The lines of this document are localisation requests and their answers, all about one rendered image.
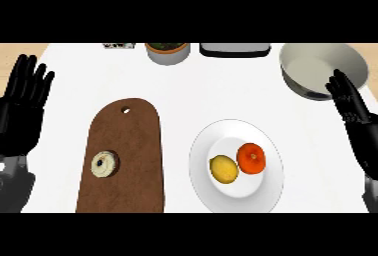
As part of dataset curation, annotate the potted plant in grey pot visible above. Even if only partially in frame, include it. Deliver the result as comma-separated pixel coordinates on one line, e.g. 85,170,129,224
144,42,193,66

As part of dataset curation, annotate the white plate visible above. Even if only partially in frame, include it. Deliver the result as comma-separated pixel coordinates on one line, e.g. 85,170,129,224
188,118,286,214

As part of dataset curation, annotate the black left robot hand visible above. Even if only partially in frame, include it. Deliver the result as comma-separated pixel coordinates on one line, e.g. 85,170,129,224
0,54,57,158

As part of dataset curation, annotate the orange fruit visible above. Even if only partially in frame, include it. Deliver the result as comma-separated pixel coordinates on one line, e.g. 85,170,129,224
235,142,268,175

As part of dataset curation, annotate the yellow lemon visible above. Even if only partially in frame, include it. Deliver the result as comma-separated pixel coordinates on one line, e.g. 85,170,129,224
209,154,241,185

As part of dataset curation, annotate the grey bowl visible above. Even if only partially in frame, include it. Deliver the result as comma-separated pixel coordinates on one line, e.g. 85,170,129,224
278,43,371,101

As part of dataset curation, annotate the dark grey rectangular tray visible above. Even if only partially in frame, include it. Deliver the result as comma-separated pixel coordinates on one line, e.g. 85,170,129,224
198,42,274,59

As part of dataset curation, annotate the small patterned flat object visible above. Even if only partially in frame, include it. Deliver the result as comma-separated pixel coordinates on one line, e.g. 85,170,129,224
103,42,136,50

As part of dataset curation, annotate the brown wooden cutting board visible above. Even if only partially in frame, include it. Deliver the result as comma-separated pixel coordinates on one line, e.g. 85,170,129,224
74,97,166,214

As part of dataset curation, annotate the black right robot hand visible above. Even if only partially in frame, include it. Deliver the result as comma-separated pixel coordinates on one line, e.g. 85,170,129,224
324,68,378,179

